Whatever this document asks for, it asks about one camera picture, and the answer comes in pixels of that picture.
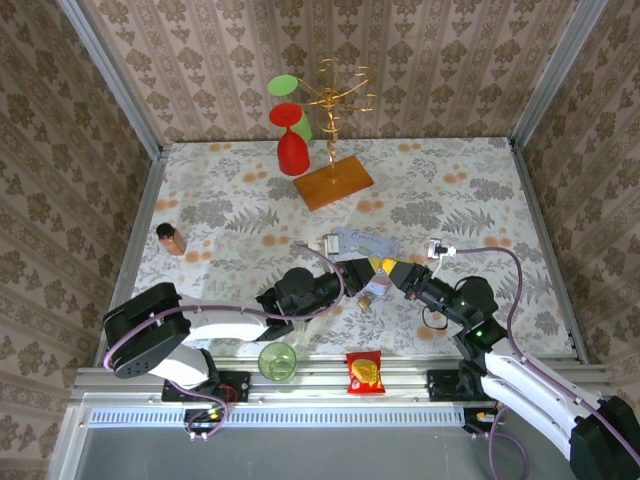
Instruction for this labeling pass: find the pastel cartoon tin box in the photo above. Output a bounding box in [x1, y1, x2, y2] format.
[333, 225, 403, 302]

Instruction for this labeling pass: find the green transparent plastic cup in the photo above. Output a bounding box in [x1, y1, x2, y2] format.
[257, 341, 299, 385]

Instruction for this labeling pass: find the red snack packet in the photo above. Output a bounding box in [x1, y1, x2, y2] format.
[345, 349, 388, 396]

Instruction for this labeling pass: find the red wine glass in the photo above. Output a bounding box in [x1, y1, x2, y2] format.
[268, 102, 313, 177]

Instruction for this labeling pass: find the brown bottle with black cap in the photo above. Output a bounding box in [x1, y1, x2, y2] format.
[155, 222, 188, 257]

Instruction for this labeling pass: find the green wine glass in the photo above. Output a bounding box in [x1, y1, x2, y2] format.
[266, 74, 314, 144]

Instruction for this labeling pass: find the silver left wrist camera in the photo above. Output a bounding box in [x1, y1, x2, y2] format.
[309, 233, 344, 259]

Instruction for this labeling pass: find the gold wire glass rack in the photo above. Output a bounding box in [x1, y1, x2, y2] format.
[293, 57, 379, 213]

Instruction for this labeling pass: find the aluminium front mounting rail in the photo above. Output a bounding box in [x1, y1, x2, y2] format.
[69, 356, 617, 407]

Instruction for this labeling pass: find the aluminium table side rail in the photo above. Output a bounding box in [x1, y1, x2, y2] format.
[508, 138, 592, 366]
[93, 149, 169, 372]

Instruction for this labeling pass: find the grey slotted cable duct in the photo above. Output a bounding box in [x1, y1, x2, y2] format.
[87, 404, 470, 429]

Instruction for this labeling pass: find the aluminium frame corner post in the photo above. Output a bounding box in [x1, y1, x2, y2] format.
[55, 0, 167, 157]
[509, 0, 599, 146]

